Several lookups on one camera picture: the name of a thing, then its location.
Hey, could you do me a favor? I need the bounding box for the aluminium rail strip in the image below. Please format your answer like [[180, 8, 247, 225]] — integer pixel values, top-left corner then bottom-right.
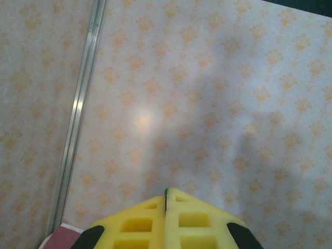
[[46, 0, 108, 236]]

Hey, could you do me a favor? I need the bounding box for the dusty pink t-shirt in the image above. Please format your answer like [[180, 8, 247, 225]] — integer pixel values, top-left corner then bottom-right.
[[43, 225, 88, 249]]

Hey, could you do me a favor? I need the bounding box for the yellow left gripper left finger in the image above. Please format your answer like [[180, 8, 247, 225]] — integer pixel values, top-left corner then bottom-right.
[[73, 195, 167, 249]]

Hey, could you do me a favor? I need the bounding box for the black edge strip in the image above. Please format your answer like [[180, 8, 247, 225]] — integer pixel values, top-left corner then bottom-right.
[[261, 0, 332, 18]]

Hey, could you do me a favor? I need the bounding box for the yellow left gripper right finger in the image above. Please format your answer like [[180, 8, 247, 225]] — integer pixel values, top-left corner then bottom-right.
[[163, 188, 265, 249]]

